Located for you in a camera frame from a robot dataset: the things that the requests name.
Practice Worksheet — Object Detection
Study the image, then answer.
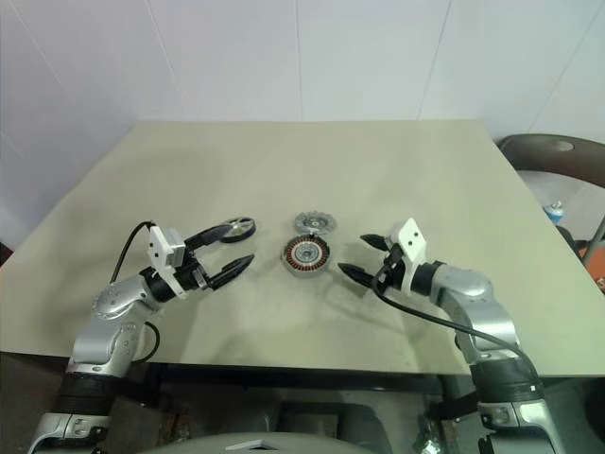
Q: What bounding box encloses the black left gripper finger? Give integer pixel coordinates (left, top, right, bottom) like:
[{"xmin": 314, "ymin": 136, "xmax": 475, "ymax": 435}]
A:
[
  {"xmin": 210, "ymin": 254, "xmax": 257, "ymax": 290},
  {"xmin": 184, "ymin": 224, "xmax": 230, "ymax": 252}
]

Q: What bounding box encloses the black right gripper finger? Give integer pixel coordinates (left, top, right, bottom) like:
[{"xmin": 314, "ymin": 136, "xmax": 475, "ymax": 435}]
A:
[
  {"xmin": 359, "ymin": 233, "xmax": 391, "ymax": 253},
  {"xmin": 337, "ymin": 264, "xmax": 380, "ymax": 288}
]

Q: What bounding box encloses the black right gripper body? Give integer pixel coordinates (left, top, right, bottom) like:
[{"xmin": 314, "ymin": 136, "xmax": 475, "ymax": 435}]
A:
[{"xmin": 376, "ymin": 245, "xmax": 409, "ymax": 294}]

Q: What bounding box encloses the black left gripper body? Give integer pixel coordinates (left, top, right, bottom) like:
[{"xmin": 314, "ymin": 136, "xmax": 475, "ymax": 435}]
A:
[{"xmin": 177, "ymin": 249, "xmax": 215, "ymax": 292}]

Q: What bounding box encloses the dark metal wheel disc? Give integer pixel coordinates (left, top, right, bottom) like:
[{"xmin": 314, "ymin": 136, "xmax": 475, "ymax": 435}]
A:
[{"xmin": 221, "ymin": 216, "xmax": 258, "ymax": 245}]

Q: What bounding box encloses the black gear-like wheel part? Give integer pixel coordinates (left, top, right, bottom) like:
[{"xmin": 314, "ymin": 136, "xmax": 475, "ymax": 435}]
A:
[{"xmin": 293, "ymin": 210, "xmax": 335, "ymax": 234}]

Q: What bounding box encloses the motor stator with copper windings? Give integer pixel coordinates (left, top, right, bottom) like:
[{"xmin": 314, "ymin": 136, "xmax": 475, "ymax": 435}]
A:
[{"xmin": 282, "ymin": 234, "xmax": 335, "ymax": 277}]

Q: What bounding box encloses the dark grey rounded shape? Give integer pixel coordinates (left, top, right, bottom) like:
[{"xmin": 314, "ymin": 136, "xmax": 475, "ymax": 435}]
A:
[{"xmin": 325, "ymin": 401, "xmax": 380, "ymax": 428}]

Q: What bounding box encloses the grey robot torso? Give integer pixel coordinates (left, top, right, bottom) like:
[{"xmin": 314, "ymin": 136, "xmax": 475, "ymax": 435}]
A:
[{"xmin": 163, "ymin": 421, "xmax": 408, "ymax": 454}]

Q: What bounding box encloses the dark folding chair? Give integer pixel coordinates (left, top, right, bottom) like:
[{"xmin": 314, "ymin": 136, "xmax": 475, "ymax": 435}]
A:
[{"xmin": 498, "ymin": 133, "xmax": 605, "ymax": 266}]

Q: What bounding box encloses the orange round object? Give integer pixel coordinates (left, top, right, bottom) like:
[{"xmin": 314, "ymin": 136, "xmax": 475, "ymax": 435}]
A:
[{"xmin": 577, "ymin": 238, "xmax": 605, "ymax": 283}]

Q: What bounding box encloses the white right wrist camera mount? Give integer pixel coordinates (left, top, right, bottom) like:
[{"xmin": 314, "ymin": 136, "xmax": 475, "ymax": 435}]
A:
[{"xmin": 386, "ymin": 218, "xmax": 429, "ymax": 293}]

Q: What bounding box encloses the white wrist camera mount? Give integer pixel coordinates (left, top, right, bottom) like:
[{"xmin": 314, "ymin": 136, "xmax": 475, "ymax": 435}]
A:
[
  {"xmin": 386, "ymin": 218, "xmax": 429, "ymax": 293},
  {"xmin": 146, "ymin": 226, "xmax": 188, "ymax": 302}
]

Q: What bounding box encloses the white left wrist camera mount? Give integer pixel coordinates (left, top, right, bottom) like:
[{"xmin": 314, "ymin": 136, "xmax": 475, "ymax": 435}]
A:
[{"xmin": 146, "ymin": 226, "xmax": 188, "ymax": 302}]

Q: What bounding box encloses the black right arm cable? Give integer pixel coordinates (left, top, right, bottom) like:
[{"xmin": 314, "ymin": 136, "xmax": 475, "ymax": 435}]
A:
[{"xmin": 371, "ymin": 254, "xmax": 538, "ymax": 375}]

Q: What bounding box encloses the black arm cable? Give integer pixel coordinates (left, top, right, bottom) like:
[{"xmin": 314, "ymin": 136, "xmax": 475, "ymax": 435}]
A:
[
  {"xmin": 112, "ymin": 219, "xmax": 163, "ymax": 364},
  {"xmin": 371, "ymin": 254, "xmax": 538, "ymax": 375}
]

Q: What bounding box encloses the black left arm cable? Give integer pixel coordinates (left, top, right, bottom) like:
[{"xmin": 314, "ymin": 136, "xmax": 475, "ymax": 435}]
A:
[{"xmin": 112, "ymin": 219, "xmax": 163, "ymax": 364}]

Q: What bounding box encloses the black table frame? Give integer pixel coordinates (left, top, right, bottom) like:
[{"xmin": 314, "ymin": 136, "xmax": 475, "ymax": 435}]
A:
[{"xmin": 139, "ymin": 362, "xmax": 479, "ymax": 422}]

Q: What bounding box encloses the shiny metal bracket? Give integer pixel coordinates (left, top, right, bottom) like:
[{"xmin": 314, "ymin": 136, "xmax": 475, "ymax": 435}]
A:
[{"xmin": 413, "ymin": 415, "xmax": 446, "ymax": 454}]

